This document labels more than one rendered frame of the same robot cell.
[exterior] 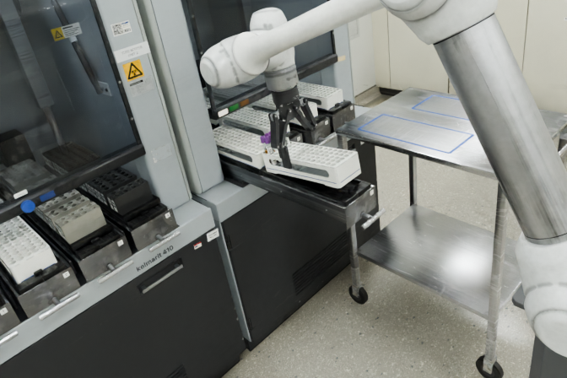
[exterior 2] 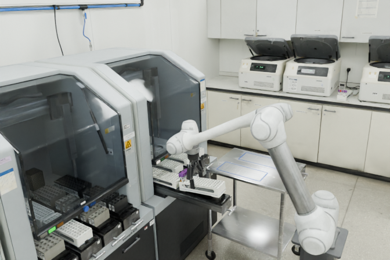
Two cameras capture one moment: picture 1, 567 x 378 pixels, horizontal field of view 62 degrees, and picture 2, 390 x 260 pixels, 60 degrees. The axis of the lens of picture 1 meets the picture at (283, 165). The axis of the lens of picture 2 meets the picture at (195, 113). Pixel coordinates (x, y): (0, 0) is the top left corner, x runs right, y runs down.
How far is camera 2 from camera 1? 0.92 m
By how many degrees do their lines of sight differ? 18
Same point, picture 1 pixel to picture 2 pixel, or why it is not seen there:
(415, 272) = (241, 239)
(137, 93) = (128, 154)
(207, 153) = (149, 181)
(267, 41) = (198, 138)
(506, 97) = (290, 166)
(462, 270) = (263, 237)
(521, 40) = not seen: hidden behind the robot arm
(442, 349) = not seen: outside the picture
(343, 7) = (228, 127)
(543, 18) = not seen: hidden behind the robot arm
